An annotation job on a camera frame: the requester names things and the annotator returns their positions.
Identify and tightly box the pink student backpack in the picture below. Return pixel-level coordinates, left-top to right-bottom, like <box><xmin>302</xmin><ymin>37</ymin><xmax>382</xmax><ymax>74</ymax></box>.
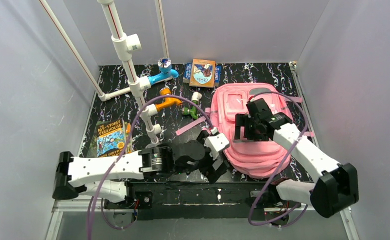
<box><xmin>174</xmin><ymin>83</ymin><xmax>293</xmax><ymax>182</ymax></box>

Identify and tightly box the orange Othello book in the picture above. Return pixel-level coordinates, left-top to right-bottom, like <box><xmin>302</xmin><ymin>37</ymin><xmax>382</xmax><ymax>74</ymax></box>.
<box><xmin>189</xmin><ymin>59</ymin><xmax>216</xmax><ymax>88</ymax></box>

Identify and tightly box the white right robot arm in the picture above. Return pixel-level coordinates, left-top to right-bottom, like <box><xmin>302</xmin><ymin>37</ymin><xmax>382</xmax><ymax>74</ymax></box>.
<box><xmin>237</xmin><ymin>98</ymin><xmax>359</xmax><ymax>218</ymax></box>

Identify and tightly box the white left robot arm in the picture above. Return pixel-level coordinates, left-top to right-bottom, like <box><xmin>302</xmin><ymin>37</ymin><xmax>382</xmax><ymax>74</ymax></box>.
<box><xmin>52</xmin><ymin>129</ymin><xmax>230</xmax><ymax>203</ymax></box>

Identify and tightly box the orange plastic tap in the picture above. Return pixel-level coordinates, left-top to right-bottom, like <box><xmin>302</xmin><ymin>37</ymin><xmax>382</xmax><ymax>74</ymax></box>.
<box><xmin>155</xmin><ymin>87</ymin><xmax>182</xmax><ymax>112</ymax></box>

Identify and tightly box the blue Treehouse book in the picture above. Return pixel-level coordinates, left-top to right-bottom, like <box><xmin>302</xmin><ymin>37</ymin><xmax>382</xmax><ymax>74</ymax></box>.
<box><xmin>183</xmin><ymin>63</ymin><xmax>221</xmax><ymax>87</ymax></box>

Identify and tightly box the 104-Storey Treehouse book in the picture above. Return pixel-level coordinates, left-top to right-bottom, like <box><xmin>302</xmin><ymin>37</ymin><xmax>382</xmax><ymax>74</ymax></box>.
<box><xmin>86</xmin><ymin>118</ymin><xmax>128</xmax><ymax>158</ymax></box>

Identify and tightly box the blue plastic tap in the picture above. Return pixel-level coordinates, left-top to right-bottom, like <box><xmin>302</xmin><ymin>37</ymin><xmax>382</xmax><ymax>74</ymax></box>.
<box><xmin>148</xmin><ymin>57</ymin><xmax>179</xmax><ymax>85</ymax></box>

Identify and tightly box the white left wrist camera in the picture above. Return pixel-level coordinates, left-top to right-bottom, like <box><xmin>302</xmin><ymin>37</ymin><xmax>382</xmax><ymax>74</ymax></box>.
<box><xmin>204</xmin><ymin>127</ymin><xmax>230</xmax><ymax>160</ymax></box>

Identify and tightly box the black front mounting rail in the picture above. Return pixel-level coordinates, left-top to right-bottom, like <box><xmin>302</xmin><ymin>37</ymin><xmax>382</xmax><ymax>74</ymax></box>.
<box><xmin>92</xmin><ymin>180</ymin><xmax>328</xmax><ymax>222</ymax></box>

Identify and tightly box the white PVC pipe frame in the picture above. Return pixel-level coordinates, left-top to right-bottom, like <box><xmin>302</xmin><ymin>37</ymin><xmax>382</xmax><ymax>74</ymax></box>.
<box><xmin>40</xmin><ymin>0</ymin><xmax>162</xmax><ymax>147</ymax></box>

